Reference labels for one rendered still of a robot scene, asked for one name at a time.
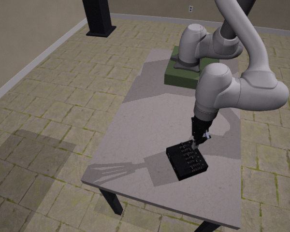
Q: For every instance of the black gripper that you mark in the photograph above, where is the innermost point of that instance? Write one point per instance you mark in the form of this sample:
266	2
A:
200	127

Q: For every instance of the black lighting desk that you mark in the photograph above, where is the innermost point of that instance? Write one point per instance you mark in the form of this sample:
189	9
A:
186	161

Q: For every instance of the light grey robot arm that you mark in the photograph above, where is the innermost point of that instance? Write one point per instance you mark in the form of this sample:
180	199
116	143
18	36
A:
256	90

